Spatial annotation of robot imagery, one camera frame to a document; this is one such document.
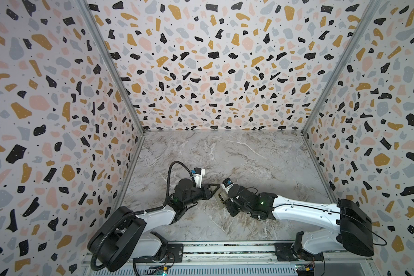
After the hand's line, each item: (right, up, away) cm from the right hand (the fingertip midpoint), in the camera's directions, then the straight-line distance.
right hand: (223, 200), depth 78 cm
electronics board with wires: (-26, -26, -8) cm, 38 cm away
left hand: (-1, +7, +1) cm, 7 cm away
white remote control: (-1, 0, +2) cm, 2 cm away
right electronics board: (+33, -27, -7) cm, 43 cm away
